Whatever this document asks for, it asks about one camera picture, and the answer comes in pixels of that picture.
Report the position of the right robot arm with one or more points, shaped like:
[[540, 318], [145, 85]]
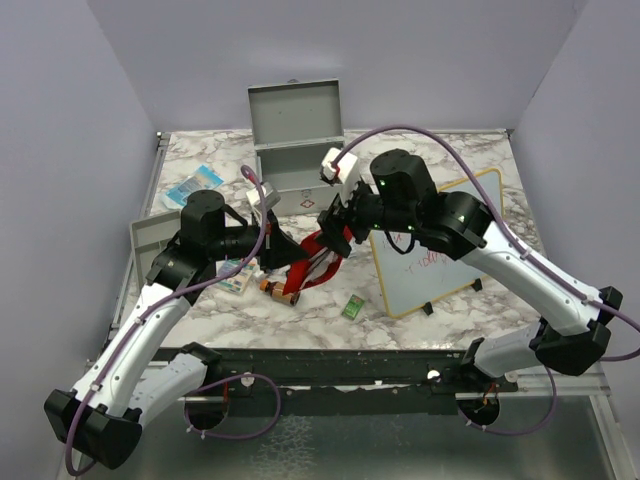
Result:
[[572, 333]]

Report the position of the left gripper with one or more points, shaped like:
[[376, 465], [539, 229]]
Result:
[[280, 249]]

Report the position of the green small packet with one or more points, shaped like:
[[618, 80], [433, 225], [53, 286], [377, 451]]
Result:
[[353, 307]]

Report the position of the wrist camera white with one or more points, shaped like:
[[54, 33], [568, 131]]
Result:
[[345, 173], [271, 197]]

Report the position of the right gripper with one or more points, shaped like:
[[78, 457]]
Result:
[[331, 225]]

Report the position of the brown medicine bottle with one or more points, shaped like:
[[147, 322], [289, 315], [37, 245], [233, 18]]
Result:
[[276, 291]]

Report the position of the blue pouch packet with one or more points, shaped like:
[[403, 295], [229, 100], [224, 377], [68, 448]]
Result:
[[203, 178]]

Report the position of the grey metal first aid box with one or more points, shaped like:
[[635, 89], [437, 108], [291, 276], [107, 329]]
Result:
[[293, 126]]

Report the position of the black mounting rail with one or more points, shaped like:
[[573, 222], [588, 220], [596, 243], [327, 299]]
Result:
[[352, 382]]

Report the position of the medicine box teal orange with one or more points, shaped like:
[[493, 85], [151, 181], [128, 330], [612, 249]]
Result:
[[238, 283]]

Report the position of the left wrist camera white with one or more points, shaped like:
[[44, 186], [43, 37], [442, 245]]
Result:
[[271, 197]]

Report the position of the red first aid pouch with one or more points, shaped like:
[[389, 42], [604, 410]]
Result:
[[321, 265]]

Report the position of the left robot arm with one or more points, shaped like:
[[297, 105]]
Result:
[[103, 415]]

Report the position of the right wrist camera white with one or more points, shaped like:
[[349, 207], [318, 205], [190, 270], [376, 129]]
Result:
[[345, 173]]

